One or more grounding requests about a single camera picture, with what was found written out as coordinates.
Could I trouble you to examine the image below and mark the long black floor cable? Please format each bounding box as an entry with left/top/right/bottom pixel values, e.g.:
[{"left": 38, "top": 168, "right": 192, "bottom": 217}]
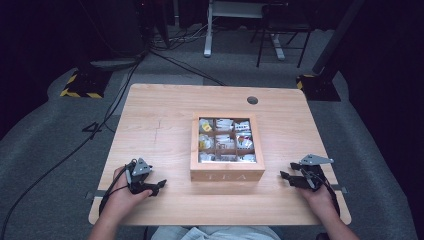
[{"left": 0, "top": 54, "right": 145, "bottom": 238}]

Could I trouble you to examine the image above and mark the person's left hand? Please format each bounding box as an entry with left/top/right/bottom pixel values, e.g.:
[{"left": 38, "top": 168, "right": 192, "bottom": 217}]
[{"left": 101, "top": 165, "right": 153, "bottom": 221}]

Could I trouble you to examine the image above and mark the pile of white tea bags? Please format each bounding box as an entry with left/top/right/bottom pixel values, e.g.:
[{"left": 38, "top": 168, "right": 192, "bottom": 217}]
[{"left": 198, "top": 117, "right": 258, "bottom": 164}]

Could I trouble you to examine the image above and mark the white desk frame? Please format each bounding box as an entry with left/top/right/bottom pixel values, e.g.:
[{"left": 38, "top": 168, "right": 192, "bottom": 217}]
[{"left": 203, "top": 0, "right": 287, "bottom": 62}]

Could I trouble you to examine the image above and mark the black metal chair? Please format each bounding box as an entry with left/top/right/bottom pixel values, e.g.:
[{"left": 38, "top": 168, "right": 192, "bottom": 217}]
[{"left": 249, "top": 2, "right": 315, "bottom": 70}]

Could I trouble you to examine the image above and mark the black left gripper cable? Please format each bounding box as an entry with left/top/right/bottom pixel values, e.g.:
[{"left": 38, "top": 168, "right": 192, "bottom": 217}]
[{"left": 98, "top": 159, "right": 138, "bottom": 218}]

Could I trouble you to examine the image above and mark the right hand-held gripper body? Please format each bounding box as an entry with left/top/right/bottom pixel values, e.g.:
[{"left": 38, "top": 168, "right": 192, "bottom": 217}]
[{"left": 298, "top": 153, "right": 335, "bottom": 192}]

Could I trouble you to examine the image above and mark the bundle of floor cables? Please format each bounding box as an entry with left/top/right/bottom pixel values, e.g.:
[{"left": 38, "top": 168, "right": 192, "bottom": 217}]
[{"left": 149, "top": 23, "right": 209, "bottom": 52}]

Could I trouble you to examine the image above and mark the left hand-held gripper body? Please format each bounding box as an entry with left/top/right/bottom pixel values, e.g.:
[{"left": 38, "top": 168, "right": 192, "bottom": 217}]
[{"left": 126, "top": 157, "right": 154, "bottom": 195}]

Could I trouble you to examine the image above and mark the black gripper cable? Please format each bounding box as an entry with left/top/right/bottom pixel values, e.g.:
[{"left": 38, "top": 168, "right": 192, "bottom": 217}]
[
  {"left": 98, "top": 159, "right": 138, "bottom": 218},
  {"left": 308, "top": 169, "right": 341, "bottom": 217}
]

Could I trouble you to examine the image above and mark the person's right hand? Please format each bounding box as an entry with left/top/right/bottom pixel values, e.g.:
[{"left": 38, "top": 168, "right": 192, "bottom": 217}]
[{"left": 298, "top": 186, "right": 338, "bottom": 220}]

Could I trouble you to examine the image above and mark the grey slanted metal pole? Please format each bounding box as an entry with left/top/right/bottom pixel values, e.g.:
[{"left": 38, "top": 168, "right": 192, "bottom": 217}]
[{"left": 311, "top": 0, "right": 366, "bottom": 76}]

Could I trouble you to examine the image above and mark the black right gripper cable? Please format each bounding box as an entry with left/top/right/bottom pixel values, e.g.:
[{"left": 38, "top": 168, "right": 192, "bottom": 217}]
[{"left": 308, "top": 169, "right": 341, "bottom": 217}]

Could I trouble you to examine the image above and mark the black yellow striped stand base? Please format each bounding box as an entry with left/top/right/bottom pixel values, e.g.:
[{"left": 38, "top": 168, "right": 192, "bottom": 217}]
[
  {"left": 59, "top": 68, "right": 113, "bottom": 100},
  {"left": 295, "top": 73, "right": 342, "bottom": 102}
]

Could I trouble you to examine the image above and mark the person's light grey clothing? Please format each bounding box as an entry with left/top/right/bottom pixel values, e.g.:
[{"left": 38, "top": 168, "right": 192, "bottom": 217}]
[{"left": 149, "top": 225, "right": 283, "bottom": 240}]

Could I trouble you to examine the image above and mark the wooden tea box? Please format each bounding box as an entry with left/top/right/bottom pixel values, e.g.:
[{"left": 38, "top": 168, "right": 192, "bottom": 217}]
[{"left": 189, "top": 111, "right": 266, "bottom": 183}]

